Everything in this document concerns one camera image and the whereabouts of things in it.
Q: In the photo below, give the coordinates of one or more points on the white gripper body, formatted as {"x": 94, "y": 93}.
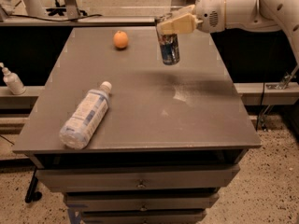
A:
{"x": 209, "y": 16}

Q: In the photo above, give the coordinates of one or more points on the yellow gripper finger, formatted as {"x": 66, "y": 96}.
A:
{"x": 184, "y": 10}
{"x": 181, "y": 24}

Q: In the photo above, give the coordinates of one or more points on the silver blue redbull can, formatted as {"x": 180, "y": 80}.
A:
{"x": 168, "y": 44}

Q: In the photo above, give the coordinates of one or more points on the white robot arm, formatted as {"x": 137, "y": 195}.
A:
{"x": 285, "y": 13}

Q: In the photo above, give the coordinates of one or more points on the orange fruit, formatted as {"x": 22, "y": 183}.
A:
{"x": 120, "y": 40}

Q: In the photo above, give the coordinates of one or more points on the grey drawer cabinet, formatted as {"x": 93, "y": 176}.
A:
{"x": 185, "y": 114}

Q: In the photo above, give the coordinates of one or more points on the clear plastic water bottle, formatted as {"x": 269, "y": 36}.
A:
{"x": 78, "y": 130}

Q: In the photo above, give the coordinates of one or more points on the top grey drawer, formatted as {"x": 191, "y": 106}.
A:
{"x": 138, "y": 178}

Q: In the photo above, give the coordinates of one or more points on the grey drawer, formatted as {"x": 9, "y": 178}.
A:
{"x": 147, "y": 217}
{"x": 129, "y": 201}
{"x": 138, "y": 178}

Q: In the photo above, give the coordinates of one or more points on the white pump dispenser bottle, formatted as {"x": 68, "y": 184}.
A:
{"x": 12, "y": 81}

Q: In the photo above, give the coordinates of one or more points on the bottom grey drawer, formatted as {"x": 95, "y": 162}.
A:
{"x": 147, "y": 217}

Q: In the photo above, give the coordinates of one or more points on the middle grey drawer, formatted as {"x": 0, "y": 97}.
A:
{"x": 129, "y": 201}

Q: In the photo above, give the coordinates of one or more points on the black caster leg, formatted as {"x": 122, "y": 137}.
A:
{"x": 32, "y": 195}

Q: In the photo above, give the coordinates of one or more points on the grey metal rail frame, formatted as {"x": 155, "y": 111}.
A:
{"x": 36, "y": 16}

